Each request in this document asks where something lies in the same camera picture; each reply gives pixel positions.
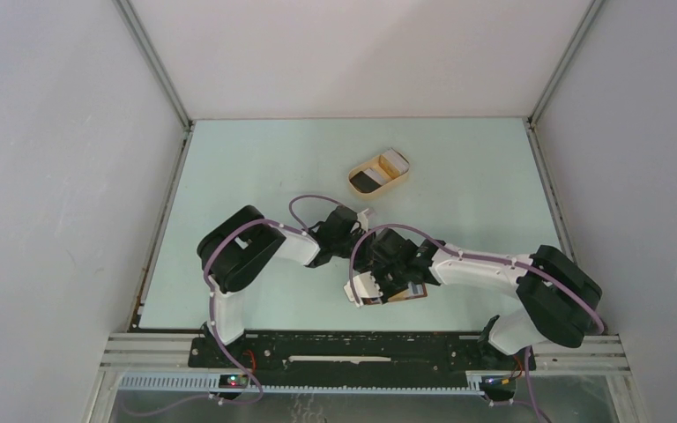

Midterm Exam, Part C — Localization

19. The orange credit card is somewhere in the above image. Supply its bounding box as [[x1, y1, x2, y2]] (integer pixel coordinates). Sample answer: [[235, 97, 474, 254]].
[[388, 284, 425, 302]]

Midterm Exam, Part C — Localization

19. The brown leather card holder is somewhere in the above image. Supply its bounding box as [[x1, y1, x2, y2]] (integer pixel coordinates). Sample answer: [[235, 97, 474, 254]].
[[361, 283, 428, 305]]

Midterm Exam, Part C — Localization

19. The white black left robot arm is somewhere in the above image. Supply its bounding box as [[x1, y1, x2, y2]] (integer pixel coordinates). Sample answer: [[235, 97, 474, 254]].
[[197, 205, 372, 367]]

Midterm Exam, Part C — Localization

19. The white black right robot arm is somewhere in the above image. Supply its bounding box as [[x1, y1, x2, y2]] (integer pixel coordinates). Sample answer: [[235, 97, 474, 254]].
[[344, 224, 605, 368]]

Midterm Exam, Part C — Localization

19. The white small card stack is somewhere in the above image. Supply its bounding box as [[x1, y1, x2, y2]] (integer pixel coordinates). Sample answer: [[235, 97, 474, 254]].
[[364, 167, 387, 186]]

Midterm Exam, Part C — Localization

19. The beige oval tray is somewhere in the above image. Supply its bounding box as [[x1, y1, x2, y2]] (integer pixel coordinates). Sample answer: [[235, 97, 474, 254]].
[[347, 148, 411, 200]]

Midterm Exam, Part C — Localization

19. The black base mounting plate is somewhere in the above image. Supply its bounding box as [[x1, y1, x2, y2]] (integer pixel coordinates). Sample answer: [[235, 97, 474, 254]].
[[188, 330, 536, 389]]

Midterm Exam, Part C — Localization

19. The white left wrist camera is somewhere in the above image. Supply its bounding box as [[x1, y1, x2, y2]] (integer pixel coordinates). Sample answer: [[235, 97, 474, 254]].
[[357, 208, 375, 232]]

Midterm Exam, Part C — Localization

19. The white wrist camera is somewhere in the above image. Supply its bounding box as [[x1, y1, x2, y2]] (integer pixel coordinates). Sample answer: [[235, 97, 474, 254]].
[[357, 208, 375, 232], [344, 271, 383, 308]]

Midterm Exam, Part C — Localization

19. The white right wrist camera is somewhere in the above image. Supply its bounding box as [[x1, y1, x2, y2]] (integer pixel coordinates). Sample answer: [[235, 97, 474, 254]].
[[344, 271, 383, 308]]

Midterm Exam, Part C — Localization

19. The aluminium frame rail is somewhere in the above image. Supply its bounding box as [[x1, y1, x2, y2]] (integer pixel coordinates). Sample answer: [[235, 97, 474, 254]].
[[100, 333, 631, 376]]

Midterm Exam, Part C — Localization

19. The white cable duct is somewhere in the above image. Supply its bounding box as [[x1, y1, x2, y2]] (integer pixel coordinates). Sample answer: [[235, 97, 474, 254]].
[[117, 373, 486, 396]]

